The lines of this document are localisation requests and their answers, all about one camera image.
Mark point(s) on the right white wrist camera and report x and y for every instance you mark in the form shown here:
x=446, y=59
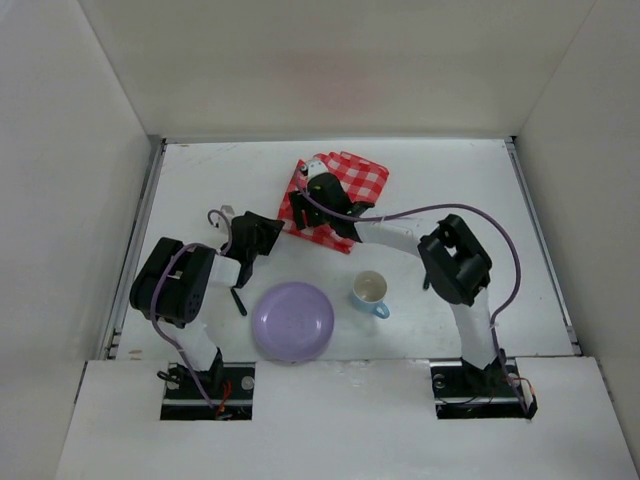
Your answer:
x=314, y=167

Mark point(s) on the gold fork dark handle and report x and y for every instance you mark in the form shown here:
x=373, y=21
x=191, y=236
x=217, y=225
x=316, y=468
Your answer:
x=239, y=303

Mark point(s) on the right aluminium table rail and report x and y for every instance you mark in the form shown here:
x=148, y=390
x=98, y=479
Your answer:
x=511, y=147

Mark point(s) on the purple plastic plate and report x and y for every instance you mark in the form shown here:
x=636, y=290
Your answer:
x=293, y=322

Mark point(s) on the aluminium table rail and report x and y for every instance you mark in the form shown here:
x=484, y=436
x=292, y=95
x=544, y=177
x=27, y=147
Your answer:
x=511, y=147
x=117, y=310

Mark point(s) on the red white checkered cloth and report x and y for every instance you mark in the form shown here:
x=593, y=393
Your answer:
x=362, y=179

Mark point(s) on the left aluminium table rail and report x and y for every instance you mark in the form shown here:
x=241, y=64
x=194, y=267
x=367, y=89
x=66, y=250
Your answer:
x=117, y=310

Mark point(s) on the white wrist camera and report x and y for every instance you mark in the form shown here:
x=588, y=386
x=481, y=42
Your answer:
x=314, y=167
x=227, y=211

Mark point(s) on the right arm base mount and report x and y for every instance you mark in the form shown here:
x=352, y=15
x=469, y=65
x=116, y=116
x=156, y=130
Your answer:
x=463, y=392

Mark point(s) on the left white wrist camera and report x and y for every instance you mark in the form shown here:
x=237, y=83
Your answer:
x=227, y=211

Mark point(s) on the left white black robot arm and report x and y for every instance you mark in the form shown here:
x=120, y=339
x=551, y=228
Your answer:
x=169, y=289

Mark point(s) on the light blue mug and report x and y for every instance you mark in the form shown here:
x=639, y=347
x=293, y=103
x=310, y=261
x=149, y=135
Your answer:
x=369, y=290

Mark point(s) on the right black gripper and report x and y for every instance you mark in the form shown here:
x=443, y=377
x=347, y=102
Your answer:
x=298, y=206

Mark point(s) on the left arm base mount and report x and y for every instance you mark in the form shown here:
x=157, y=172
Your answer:
x=229, y=398

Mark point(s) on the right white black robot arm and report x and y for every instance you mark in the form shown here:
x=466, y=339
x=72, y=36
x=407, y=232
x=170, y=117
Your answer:
x=456, y=264

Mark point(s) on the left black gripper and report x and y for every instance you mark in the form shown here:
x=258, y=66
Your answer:
x=241, y=276

